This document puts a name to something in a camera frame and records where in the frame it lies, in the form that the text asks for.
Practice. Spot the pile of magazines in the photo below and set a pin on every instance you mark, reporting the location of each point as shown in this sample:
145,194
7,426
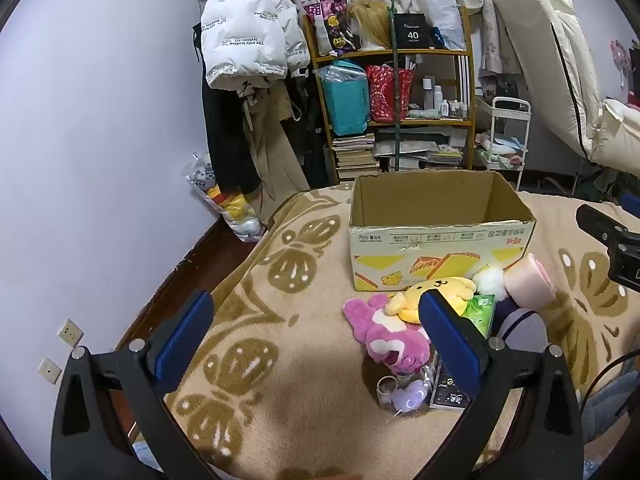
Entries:
425,152

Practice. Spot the blonde wig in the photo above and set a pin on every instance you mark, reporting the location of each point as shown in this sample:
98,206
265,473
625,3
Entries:
370,22

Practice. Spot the pink fan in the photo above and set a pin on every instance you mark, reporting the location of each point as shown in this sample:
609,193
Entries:
625,60

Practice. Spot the printed cardboard box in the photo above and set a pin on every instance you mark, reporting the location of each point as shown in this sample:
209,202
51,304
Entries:
425,255

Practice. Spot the green tissue pack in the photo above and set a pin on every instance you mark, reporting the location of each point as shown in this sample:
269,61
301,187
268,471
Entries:
480,310

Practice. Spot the yellow bookshelf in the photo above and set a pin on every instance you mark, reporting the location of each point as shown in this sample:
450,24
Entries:
467,85

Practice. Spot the group of white bottles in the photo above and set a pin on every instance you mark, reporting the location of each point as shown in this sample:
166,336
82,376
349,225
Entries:
440,102

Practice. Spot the black coat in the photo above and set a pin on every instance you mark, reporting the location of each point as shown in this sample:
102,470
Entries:
225,135

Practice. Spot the white wall socket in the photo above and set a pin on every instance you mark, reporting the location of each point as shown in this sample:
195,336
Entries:
69,332
50,371

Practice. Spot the green pole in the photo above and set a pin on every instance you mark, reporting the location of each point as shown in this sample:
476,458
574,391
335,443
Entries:
396,110

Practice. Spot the beige trousers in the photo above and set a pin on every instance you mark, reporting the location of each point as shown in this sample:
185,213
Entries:
272,160

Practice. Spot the cream mattress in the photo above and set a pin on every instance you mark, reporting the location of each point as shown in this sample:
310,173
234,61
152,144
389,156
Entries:
550,50

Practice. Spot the black patterned packet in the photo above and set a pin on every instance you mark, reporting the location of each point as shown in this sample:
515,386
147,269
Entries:
447,401

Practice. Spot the yellow dog plush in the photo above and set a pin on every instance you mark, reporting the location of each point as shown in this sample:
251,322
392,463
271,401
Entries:
435,289

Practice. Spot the stack of books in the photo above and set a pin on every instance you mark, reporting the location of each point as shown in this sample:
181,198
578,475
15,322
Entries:
355,157

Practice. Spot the red gift bag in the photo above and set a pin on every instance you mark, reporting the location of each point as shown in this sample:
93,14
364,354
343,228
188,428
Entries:
385,92

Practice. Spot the purple printed bag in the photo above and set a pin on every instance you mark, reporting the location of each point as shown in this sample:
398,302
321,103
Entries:
330,20

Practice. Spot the purple-haired doll plush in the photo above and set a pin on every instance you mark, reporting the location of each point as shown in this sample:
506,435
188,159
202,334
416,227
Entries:
520,330

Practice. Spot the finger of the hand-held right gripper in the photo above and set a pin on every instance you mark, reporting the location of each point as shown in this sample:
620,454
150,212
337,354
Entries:
597,221

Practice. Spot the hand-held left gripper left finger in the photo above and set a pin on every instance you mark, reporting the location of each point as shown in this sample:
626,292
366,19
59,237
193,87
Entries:
186,340

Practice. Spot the white fluffy chick plush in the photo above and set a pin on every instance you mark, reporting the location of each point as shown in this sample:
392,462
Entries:
490,279

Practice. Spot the black card box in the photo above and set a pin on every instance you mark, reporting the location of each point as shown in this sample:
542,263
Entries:
411,32

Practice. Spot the cream pillow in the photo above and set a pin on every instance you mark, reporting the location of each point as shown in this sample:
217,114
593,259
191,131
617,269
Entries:
620,132

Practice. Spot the metal folding frame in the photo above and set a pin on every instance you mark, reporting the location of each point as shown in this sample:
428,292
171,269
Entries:
592,180

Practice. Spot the pink roll plush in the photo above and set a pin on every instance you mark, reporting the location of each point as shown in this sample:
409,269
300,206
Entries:
530,280

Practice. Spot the person's jeans leg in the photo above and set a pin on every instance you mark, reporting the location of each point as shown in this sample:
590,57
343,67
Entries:
610,410

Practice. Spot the plastic bag of toys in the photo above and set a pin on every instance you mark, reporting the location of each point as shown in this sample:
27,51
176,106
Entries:
230,205

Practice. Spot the teal bag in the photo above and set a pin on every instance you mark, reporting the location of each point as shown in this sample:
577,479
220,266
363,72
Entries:
345,102

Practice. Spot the white puffer jacket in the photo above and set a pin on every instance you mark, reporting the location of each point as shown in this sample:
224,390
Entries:
245,25

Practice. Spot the white trolley cart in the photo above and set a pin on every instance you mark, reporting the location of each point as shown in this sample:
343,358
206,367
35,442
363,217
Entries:
502,145

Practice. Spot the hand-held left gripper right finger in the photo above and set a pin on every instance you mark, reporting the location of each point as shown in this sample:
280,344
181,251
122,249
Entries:
446,332

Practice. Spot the pink bear plush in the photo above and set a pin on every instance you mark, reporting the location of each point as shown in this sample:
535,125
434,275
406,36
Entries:
390,335

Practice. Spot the clear plastic bag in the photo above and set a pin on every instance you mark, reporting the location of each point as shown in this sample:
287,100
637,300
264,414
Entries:
442,10

